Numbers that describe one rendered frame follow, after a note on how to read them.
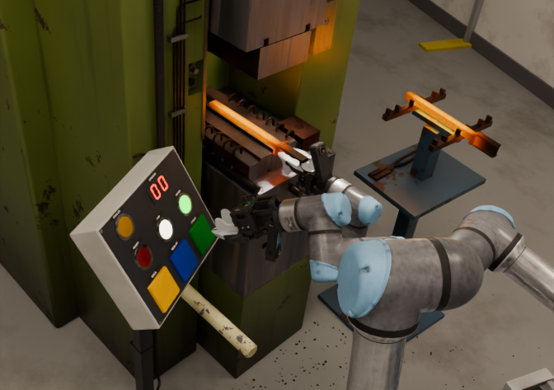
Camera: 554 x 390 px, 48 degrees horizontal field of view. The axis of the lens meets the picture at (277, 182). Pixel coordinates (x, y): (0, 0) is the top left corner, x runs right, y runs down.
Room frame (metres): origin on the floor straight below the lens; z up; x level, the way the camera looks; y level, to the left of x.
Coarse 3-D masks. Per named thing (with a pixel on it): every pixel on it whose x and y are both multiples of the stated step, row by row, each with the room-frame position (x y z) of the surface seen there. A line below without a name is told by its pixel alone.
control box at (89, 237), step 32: (160, 160) 1.17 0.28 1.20; (128, 192) 1.04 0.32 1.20; (160, 192) 1.11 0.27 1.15; (192, 192) 1.20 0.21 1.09; (96, 224) 0.93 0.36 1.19; (192, 224) 1.13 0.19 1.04; (96, 256) 0.91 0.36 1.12; (128, 256) 0.93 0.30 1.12; (160, 256) 0.99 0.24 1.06; (128, 288) 0.89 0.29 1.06; (128, 320) 0.89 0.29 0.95; (160, 320) 0.89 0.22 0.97
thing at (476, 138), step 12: (408, 96) 1.97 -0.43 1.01; (420, 108) 1.92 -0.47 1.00; (432, 108) 1.89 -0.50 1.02; (444, 120) 1.84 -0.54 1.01; (456, 120) 1.83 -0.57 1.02; (468, 132) 1.77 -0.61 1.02; (480, 132) 1.77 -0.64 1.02; (480, 144) 1.73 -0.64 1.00; (492, 144) 1.69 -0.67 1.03; (492, 156) 1.69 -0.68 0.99
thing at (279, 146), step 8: (216, 104) 1.76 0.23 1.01; (224, 112) 1.72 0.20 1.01; (232, 112) 1.72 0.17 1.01; (240, 120) 1.68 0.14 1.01; (248, 120) 1.68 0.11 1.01; (248, 128) 1.64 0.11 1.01; (256, 128) 1.65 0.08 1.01; (264, 136) 1.61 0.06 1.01; (272, 136) 1.61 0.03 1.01; (272, 144) 1.58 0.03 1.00; (280, 144) 1.56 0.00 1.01; (288, 144) 1.58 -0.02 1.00; (288, 152) 1.53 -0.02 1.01; (296, 152) 1.54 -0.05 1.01; (304, 160) 1.51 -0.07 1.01
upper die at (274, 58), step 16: (208, 32) 1.61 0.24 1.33; (304, 32) 1.61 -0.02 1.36; (208, 48) 1.61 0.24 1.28; (224, 48) 1.57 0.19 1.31; (272, 48) 1.51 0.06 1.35; (288, 48) 1.56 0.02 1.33; (304, 48) 1.62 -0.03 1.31; (240, 64) 1.52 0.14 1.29; (256, 64) 1.48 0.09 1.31; (272, 64) 1.52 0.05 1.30; (288, 64) 1.57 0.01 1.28
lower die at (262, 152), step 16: (224, 96) 1.84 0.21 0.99; (208, 112) 1.73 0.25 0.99; (240, 112) 1.75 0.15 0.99; (224, 128) 1.65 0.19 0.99; (240, 128) 1.65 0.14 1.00; (272, 128) 1.68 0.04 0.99; (208, 144) 1.60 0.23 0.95; (240, 144) 1.57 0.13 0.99; (256, 144) 1.58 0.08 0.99; (224, 160) 1.55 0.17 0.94; (240, 160) 1.51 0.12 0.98; (256, 160) 1.52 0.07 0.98; (272, 160) 1.55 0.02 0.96; (256, 176) 1.51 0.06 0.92
